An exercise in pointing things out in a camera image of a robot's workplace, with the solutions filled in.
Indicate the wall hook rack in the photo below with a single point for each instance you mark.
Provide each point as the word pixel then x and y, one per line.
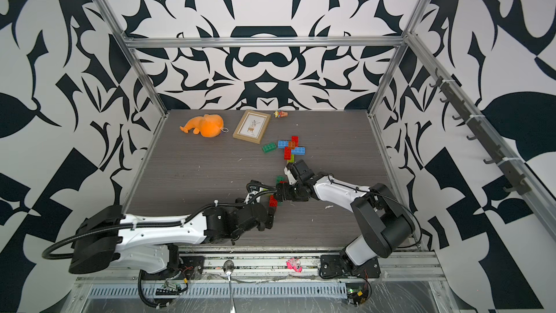
pixel 483 131

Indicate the orange plush toy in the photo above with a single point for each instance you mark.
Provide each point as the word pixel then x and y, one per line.
pixel 208 125

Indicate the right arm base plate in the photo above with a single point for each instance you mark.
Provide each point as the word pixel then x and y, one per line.
pixel 337 266

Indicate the red lego brick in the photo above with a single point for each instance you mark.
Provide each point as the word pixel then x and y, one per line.
pixel 295 140
pixel 287 153
pixel 273 203

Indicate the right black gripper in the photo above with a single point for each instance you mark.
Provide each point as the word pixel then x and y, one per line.
pixel 284 193

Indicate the dark green lego brick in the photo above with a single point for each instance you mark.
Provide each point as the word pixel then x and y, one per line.
pixel 270 147

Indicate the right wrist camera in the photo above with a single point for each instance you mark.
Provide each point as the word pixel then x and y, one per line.
pixel 288 173

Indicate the wooden picture frame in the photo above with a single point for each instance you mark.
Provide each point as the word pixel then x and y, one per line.
pixel 252 126

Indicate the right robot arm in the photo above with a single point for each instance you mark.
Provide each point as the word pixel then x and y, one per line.
pixel 385 224

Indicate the blue lego brick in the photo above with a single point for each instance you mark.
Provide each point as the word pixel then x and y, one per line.
pixel 298 151
pixel 283 144

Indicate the metal spoon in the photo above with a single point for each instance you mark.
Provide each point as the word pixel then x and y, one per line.
pixel 228 269

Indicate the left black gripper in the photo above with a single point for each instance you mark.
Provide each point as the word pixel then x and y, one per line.
pixel 270 220

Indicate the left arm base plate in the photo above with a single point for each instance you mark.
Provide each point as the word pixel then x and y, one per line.
pixel 187 267

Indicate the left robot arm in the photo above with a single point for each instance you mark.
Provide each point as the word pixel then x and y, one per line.
pixel 112 238

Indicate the pink toy on rail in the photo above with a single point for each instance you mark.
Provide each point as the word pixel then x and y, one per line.
pixel 294 264

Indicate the small toy figure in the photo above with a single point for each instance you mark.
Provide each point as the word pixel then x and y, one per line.
pixel 280 114

